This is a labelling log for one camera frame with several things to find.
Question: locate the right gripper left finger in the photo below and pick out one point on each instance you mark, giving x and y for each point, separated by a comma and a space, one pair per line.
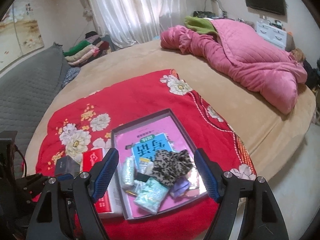
90, 222

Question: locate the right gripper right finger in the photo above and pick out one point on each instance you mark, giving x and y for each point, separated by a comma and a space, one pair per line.
224, 189

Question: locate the leopard print scrunchie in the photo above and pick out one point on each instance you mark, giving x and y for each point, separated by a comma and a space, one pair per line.
170, 166

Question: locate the green tissue pack Flower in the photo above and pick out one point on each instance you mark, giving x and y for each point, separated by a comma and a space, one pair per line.
151, 195

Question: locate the cream plush doll purple skirt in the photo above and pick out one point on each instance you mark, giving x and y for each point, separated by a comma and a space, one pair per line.
180, 187

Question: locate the red and white carton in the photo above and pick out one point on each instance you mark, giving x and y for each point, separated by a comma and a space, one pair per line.
103, 190

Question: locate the small pink sachet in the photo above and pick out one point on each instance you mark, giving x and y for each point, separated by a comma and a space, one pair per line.
193, 178

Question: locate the dark blue-green box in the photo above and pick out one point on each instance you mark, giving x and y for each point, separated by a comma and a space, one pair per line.
66, 165

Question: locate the cosmetic tube black cap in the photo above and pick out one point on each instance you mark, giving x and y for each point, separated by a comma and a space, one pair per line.
141, 175

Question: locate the grey tray with pink book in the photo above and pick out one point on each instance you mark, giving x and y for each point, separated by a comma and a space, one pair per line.
141, 138

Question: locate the beige round bed cover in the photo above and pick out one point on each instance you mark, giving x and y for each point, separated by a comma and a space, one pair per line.
270, 137

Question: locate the grey quilted mat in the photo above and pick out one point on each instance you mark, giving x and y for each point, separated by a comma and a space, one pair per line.
27, 92

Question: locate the pink quilted duvet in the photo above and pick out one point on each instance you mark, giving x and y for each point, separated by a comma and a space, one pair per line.
244, 56

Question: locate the stack of folded clothes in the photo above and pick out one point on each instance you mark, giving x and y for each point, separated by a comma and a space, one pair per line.
87, 50

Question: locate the dark clothes pile on chair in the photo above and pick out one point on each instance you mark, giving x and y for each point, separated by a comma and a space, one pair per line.
312, 73

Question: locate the white drawer cabinet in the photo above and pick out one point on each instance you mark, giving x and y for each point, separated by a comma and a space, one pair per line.
272, 34

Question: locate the green cloth on duvet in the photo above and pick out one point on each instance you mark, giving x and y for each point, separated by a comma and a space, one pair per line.
200, 25

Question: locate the white sheer curtain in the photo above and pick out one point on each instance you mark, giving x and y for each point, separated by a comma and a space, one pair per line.
130, 22

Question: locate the wall painting panel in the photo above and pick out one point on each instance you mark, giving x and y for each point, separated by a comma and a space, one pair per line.
20, 33

